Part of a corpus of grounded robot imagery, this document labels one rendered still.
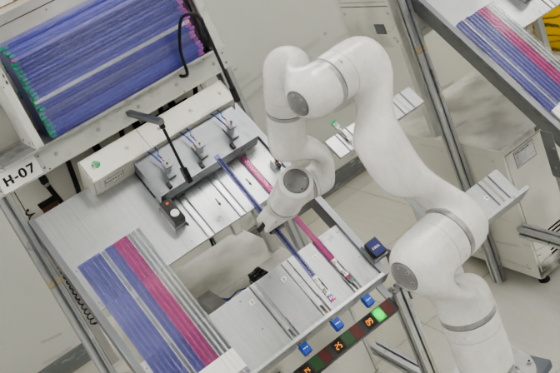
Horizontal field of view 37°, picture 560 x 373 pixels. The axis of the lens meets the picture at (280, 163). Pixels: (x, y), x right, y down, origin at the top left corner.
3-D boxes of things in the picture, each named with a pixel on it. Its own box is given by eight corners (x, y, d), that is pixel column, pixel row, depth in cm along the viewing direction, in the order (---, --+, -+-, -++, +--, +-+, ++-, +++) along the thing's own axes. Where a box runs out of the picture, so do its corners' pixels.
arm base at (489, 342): (552, 359, 176) (530, 290, 169) (510, 421, 165) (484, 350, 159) (477, 343, 190) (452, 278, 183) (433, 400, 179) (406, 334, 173)
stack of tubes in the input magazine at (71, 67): (207, 52, 239) (167, -35, 230) (52, 140, 220) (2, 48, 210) (189, 51, 250) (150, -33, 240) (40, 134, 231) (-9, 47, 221)
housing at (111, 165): (234, 123, 256) (236, 96, 244) (97, 206, 238) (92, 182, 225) (218, 106, 259) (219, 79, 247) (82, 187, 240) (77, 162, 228)
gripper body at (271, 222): (291, 181, 207) (282, 196, 217) (258, 202, 203) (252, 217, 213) (309, 204, 205) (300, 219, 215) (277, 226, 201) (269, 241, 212)
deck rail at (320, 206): (385, 280, 232) (389, 271, 227) (380, 285, 231) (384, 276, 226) (232, 110, 257) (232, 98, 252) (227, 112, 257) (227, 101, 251)
